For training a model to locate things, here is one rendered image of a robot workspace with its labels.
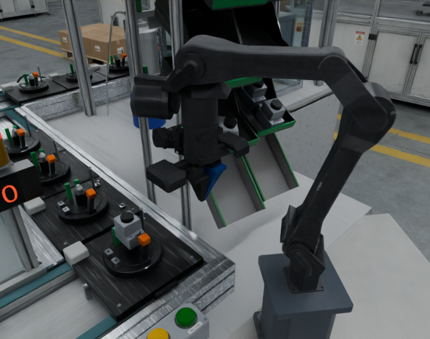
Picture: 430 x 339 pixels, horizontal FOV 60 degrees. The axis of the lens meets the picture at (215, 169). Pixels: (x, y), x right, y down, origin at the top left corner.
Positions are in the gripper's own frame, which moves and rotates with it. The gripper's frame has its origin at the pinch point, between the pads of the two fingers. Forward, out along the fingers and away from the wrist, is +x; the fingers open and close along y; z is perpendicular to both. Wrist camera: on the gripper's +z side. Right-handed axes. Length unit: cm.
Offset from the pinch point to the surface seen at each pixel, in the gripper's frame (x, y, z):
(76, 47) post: 6, -37, 127
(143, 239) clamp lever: 18.1, 5.6, 12.8
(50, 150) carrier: 29, -2, 85
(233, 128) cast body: 0.0, -20.2, 11.6
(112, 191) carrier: 28, -5, 47
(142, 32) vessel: -4, -52, 94
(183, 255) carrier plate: 28.5, -3.9, 11.8
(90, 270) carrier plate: 28.5, 14.7, 22.9
